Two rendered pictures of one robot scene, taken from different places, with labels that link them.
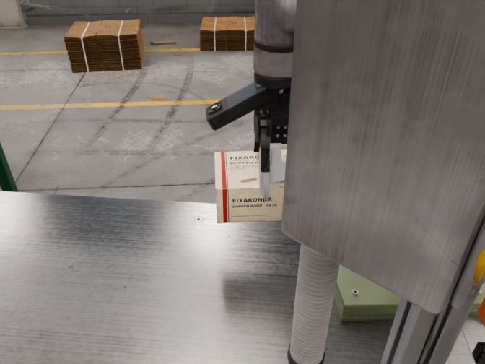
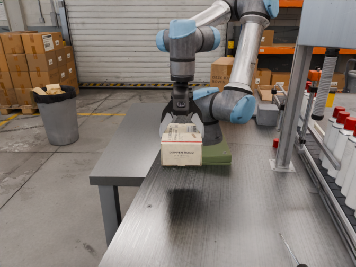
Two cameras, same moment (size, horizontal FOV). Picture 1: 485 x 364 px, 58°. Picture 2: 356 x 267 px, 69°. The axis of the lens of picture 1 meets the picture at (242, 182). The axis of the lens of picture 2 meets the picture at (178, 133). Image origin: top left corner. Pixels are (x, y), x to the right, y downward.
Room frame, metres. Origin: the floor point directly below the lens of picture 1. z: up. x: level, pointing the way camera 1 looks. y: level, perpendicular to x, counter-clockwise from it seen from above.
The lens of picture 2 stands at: (0.61, 0.73, 1.36)
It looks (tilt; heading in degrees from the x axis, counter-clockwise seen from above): 24 degrees down; 275
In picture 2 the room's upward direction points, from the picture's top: straight up
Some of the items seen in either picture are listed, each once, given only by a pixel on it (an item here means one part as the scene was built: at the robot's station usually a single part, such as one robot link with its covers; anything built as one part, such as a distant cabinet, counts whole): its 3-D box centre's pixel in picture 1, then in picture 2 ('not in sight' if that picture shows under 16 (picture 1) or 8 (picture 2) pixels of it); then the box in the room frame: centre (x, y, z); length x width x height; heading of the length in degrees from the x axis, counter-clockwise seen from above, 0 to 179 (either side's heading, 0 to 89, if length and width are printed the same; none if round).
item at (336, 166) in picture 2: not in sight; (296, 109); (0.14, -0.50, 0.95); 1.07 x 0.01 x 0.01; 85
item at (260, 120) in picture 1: (278, 107); (181, 94); (0.66, -0.06, 1.14); 0.09 x 0.08 x 0.12; 94
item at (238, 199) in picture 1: (258, 184); (181, 143); (0.66, -0.03, 0.99); 0.16 x 0.12 x 0.07; 94
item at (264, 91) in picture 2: not in sight; (277, 92); (0.03, -1.21, 0.85); 0.30 x 0.26 x 0.04; 85
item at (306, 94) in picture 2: not in sight; (307, 106); (0.10, -0.48, 0.98); 0.05 x 0.05 x 0.20
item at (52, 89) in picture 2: not in sight; (54, 98); (2.29, -2.05, 0.50); 0.42 x 0.41 x 0.28; 94
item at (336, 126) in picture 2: not in sight; (336, 141); (0.14, -0.10, 0.98); 0.05 x 0.05 x 0.20
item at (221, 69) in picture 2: not in sight; (233, 82); (0.40, -0.92, 0.99); 0.30 x 0.24 x 0.27; 75
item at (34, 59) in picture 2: not in sight; (37, 69); (3.27, -3.38, 0.57); 1.20 x 0.85 x 1.14; 96
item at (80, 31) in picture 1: (107, 45); not in sight; (4.12, 1.29, 0.16); 0.65 x 0.54 x 0.32; 98
